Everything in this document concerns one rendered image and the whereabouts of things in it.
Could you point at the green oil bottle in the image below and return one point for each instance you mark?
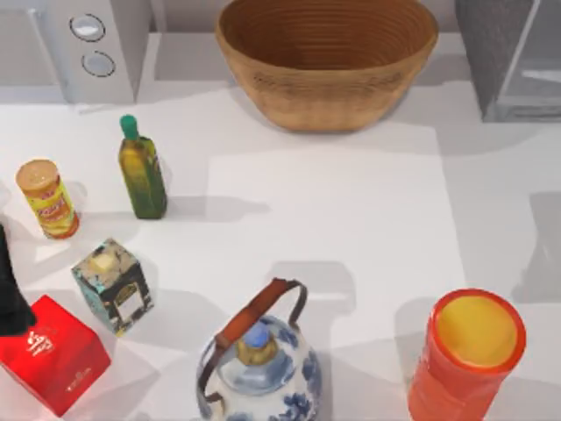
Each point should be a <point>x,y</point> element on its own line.
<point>142,175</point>

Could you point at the blue and white teapot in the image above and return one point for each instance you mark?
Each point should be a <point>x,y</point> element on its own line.
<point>263,373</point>

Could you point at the pale microwave oven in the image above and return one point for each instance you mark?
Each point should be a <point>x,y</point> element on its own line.
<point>44,48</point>

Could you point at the orange cup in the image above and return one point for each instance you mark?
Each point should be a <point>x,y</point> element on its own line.
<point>469,359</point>

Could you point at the microwave knob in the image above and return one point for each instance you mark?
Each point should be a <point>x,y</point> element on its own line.
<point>98,63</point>
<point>87,27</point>

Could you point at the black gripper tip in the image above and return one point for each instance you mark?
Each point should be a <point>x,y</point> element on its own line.
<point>11,294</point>

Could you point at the brown woven basket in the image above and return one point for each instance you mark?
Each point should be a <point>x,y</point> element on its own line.
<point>324,66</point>

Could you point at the yellow and orange can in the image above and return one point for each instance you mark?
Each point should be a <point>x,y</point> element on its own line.
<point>50,201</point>

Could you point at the teal and black carton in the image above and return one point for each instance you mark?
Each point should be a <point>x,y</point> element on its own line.
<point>114,287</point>

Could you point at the red box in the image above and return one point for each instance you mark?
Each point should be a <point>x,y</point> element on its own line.
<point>52,359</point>

